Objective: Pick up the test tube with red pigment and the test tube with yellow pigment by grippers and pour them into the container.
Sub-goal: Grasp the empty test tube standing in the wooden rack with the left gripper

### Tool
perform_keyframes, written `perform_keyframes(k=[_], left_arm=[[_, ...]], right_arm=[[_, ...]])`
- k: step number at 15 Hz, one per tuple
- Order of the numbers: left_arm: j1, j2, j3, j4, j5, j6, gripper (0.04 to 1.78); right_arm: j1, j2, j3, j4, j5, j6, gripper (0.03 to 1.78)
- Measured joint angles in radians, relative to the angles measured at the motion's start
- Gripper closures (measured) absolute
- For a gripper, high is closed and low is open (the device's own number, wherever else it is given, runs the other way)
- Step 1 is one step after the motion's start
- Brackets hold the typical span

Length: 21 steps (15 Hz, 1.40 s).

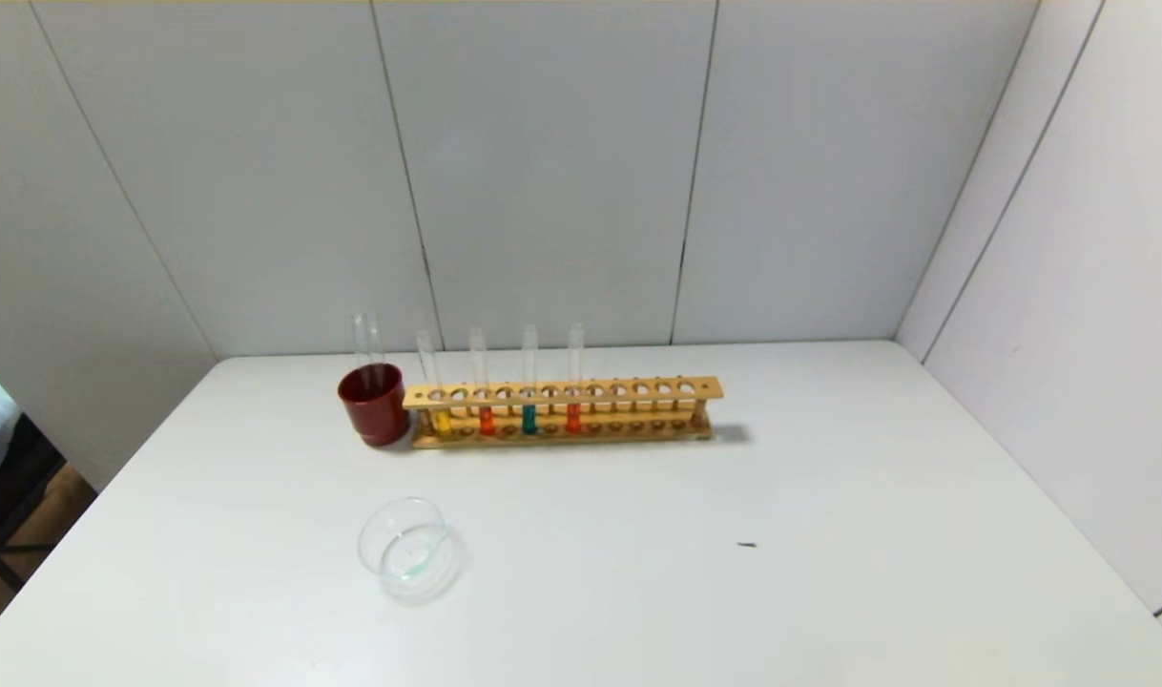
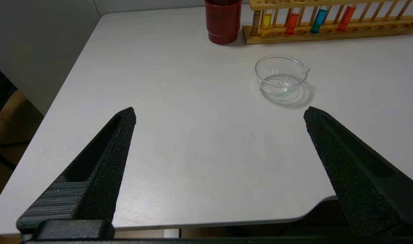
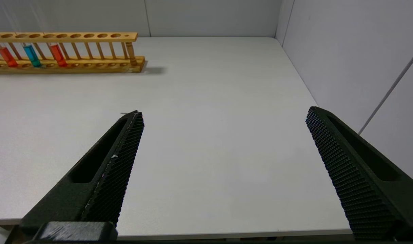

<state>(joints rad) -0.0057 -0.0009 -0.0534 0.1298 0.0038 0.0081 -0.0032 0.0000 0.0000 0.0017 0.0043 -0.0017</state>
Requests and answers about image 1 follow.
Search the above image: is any test tube with red liquid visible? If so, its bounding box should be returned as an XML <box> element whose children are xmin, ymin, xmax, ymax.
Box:
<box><xmin>467</xmin><ymin>327</ymin><xmax>496</xmax><ymax>437</ymax></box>
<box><xmin>567</xmin><ymin>323</ymin><xmax>586</xmax><ymax>434</ymax></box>

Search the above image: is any test tube with yellow liquid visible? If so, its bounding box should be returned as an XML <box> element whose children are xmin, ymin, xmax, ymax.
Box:
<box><xmin>415</xmin><ymin>330</ymin><xmax>453</xmax><ymax>438</ymax></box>

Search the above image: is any wooden test tube rack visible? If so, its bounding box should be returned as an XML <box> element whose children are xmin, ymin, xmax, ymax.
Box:
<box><xmin>402</xmin><ymin>375</ymin><xmax>725</xmax><ymax>449</ymax></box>

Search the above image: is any test tube with teal liquid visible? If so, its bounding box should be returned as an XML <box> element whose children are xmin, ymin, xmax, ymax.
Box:
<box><xmin>520</xmin><ymin>324</ymin><xmax>540</xmax><ymax>436</ymax></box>

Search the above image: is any empty glass test tube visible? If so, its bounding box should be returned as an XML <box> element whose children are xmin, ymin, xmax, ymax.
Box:
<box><xmin>353</xmin><ymin>311</ymin><xmax>385</xmax><ymax>392</ymax></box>

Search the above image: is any dark red cup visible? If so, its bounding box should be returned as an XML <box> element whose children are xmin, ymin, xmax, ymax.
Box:
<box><xmin>338</xmin><ymin>363</ymin><xmax>410</xmax><ymax>448</ymax></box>

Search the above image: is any clear glass beaker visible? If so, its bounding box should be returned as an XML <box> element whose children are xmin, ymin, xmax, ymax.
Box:
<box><xmin>356</xmin><ymin>497</ymin><xmax>465</xmax><ymax>602</ymax></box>

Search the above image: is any black metal chair frame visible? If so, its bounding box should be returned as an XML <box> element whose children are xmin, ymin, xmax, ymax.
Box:
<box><xmin>0</xmin><ymin>353</ymin><xmax>69</xmax><ymax>593</ymax></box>

